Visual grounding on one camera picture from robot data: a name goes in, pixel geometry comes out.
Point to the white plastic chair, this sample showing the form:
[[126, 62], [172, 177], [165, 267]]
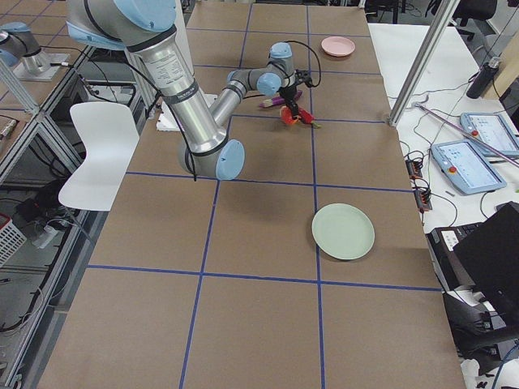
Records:
[[109, 135]]

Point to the far teach pendant tablet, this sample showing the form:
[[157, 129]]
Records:
[[492, 129]]

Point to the red chili pepper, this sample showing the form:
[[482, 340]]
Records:
[[307, 118]]

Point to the aluminium frame post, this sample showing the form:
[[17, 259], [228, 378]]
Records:
[[445, 12]]

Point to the purple eggplant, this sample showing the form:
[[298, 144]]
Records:
[[279, 100]]

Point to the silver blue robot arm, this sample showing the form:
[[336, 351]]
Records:
[[21, 51], [148, 30]]

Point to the teach pendant tablet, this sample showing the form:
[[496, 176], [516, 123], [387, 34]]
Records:
[[466, 167], [492, 129]]

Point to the green plate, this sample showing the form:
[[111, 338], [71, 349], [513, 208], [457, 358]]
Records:
[[343, 231]]

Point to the near teach pendant tablet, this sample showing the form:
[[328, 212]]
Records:
[[466, 167]]

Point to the white plastic basket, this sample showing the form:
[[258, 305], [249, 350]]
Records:
[[11, 239]]

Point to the red pomegranate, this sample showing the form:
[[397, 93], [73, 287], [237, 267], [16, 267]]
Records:
[[287, 117]]

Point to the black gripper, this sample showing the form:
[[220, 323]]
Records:
[[289, 93]]

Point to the black laptop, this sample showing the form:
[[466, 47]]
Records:
[[490, 257]]

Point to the black water bottle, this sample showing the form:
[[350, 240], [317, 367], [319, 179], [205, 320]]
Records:
[[484, 77]]

